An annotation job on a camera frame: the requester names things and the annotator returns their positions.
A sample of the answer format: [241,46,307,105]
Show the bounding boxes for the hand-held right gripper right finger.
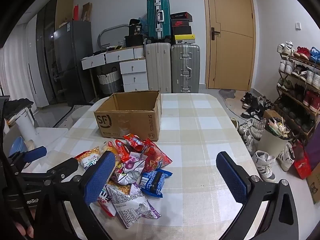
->
[216,151,296,240]

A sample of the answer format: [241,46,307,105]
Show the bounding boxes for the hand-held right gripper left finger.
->
[35,151,121,240]

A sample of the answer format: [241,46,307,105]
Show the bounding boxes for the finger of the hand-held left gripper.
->
[46,157,80,179]
[7,146,48,173]

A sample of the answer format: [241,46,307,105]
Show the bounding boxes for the noodle snack packet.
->
[96,184,133,217]
[74,147,103,172]

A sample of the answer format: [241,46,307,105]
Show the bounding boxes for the orange cake packet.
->
[101,141,118,156]

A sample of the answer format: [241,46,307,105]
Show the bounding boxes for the small red snack packet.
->
[124,134,146,153]
[115,140,130,164]

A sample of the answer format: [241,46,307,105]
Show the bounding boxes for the silver purple snack packet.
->
[106,182,161,229]

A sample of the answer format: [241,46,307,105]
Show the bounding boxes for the blue cookie packet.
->
[138,169,173,198]

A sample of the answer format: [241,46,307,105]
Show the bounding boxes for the brown cardboard box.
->
[94,90,162,142]

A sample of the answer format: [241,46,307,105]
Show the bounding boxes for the large red chips packet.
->
[141,139,173,173]

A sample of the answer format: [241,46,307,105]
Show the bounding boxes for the person's left hand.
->
[14,220,34,240]

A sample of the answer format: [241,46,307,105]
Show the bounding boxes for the blue bowl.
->
[9,136,28,158]

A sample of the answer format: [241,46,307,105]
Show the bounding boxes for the white electric kettle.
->
[15,107,38,143]

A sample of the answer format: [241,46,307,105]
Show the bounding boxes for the black white striped rug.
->
[52,104,93,128]

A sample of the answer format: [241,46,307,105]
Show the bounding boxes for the pile of sneakers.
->
[230,92,296,183]

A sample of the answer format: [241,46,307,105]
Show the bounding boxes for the beige trash bin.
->
[257,117,292,158]

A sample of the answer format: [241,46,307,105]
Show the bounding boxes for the red shopping bag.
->
[293,141,312,180]

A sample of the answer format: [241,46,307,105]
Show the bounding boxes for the small brown carton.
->
[262,109,283,124]

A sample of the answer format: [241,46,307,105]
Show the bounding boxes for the grey door mat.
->
[219,89,250,116]

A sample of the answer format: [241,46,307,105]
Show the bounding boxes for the printed cardboard carton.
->
[306,165,320,205]

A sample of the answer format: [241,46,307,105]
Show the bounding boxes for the purple bag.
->
[304,135,320,171]

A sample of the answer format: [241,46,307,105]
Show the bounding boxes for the white tall cabinet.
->
[26,15,50,108]

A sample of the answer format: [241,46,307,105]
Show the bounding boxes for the white curtain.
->
[0,22,35,105]

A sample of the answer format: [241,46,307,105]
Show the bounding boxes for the woven laundry basket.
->
[97,67,122,95]

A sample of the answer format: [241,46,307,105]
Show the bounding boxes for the wooden shoe rack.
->
[274,52,320,142]

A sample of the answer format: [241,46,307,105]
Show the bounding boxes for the dark grey fridge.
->
[53,20,97,107]

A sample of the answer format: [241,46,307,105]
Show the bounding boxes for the dark tall cabinet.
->
[35,0,60,105]

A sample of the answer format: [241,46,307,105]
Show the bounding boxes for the white drawer desk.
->
[80,45,148,93]

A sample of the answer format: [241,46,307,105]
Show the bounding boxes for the silver suitcase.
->
[171,44,201,93]

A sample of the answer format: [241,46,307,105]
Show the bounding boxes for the wooden door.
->
[202,0,257,92]

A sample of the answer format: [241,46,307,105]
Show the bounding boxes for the beige suitcase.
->
[145,42,173,93]

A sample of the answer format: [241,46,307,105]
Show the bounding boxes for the rows of assorted shoes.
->
[276,41,320,133]

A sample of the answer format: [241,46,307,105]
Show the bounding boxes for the black plastic crate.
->
[124,35,148,47]

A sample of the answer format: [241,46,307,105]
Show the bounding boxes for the yellow black shoe box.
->
[172,34,195,45]

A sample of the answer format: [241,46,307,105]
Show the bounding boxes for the flat cardboard sheet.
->
[55,0,74,29]

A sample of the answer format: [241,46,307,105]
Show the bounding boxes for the narrow cardboard carton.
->
[81,2,93,22]

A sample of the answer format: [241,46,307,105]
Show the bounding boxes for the black gift bag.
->
[129,18,143,37]

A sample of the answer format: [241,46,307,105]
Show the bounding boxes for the black red shoe box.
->
[171,11,193,21]

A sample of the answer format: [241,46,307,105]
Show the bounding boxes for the teal suitcase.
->
[146,0,172,40]

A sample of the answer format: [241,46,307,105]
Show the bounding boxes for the grey arched frame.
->
[97,24,129,48]

